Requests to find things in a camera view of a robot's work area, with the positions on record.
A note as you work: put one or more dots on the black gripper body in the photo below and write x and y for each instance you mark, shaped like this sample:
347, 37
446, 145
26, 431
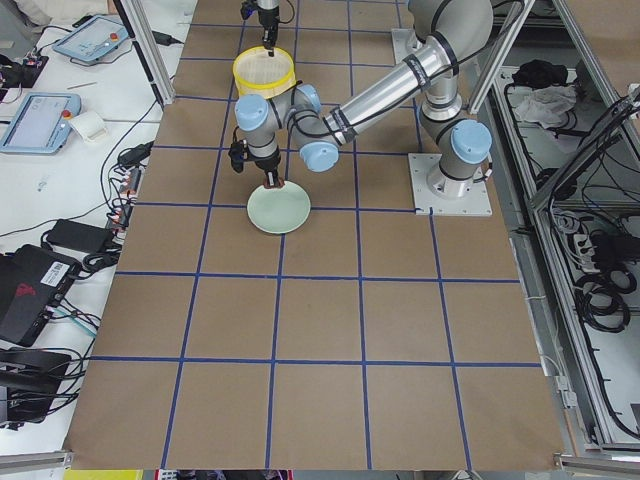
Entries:
268, 162
268, 20

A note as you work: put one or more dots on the brown chocolate bun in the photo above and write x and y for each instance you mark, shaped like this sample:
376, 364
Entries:
277, 185

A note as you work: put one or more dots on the yellow steamer layer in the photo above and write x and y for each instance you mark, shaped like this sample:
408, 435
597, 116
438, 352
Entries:
255, 72

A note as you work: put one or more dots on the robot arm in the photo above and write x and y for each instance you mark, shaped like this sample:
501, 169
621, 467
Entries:
449, 33
268, 5

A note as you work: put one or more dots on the pale green plate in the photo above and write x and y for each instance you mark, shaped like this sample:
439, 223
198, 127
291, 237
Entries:
279, 210

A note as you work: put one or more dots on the upper blue teach pendant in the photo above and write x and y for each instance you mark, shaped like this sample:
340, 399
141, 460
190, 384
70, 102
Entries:
93, 40

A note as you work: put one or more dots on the blue teach pendant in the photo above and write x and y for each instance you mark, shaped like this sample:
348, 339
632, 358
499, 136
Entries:
41, 126
93, 40

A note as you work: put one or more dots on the black power adapter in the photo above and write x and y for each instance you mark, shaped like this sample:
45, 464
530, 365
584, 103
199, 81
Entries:
77, 236

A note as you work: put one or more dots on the lower blue teach pendant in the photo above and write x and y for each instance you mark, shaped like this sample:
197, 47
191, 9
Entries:
41, 126

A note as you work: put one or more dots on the black mini computer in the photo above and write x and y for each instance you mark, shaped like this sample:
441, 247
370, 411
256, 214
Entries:
33, 280

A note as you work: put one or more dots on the crumpled cloth pile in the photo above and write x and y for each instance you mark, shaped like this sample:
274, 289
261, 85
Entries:
551, 96

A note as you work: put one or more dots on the black box lower left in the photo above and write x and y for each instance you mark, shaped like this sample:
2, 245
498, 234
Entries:
30, 380

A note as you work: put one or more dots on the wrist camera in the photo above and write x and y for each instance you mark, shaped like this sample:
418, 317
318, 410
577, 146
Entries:
247, 9
239, 155

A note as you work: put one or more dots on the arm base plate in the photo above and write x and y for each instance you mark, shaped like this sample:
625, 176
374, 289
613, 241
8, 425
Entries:
435, 194
404, 43

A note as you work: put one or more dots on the aluminium frame post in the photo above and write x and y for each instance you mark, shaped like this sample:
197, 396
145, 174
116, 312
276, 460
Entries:
133, 17

